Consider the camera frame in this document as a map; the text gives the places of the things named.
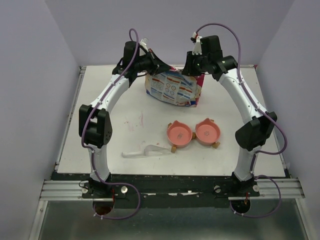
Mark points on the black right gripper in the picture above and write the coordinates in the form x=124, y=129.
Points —
x=188, y=70

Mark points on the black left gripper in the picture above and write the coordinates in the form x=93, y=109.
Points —
x=157, y=65

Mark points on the pet food bag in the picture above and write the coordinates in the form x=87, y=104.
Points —
x=174, y=88

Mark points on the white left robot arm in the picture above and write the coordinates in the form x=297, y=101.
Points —
x=94, y=123

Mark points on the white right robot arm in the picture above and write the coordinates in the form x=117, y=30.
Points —
x=258, y=123

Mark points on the pink left pet bowl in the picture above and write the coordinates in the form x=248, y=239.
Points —
x=179, y=134

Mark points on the pink pet bowl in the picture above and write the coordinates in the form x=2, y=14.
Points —
x=179, y=134
x=208, y=133

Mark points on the pink right pet bowl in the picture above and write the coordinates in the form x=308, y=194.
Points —
x=208, y=133

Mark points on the clear plastic scoop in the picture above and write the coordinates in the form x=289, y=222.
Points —
x=148, y=151

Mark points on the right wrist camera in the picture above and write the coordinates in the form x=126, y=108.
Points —
x=196, y=39

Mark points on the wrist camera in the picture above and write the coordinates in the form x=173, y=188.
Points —
x=196, y=39
x=143, y=43

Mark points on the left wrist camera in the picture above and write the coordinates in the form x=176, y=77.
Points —
x=143, y=43

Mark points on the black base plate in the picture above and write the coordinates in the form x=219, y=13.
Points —
x=127, y=191

